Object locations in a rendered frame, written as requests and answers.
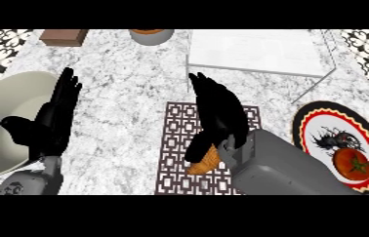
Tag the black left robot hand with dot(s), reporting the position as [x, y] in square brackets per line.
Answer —
[56, 117]

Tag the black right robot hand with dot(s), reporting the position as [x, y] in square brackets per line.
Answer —
[218, 107]

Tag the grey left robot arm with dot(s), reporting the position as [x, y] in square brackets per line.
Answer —
[35, 177]

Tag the golden brown croissant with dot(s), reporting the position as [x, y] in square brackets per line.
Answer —
[205, 161]

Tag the brown patterned placemat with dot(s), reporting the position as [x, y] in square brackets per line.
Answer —
[181, 156]

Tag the beige bowl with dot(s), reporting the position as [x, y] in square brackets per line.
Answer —
[19, 117]

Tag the black red patterned plate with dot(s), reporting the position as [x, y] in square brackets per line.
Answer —
[326, 130]

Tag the brown wooden block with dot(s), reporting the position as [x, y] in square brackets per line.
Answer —
[63, 37]

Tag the grey pot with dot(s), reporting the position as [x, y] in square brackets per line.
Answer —
[150, 36]

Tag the red tomato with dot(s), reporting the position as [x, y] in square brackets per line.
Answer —
[351, 163]

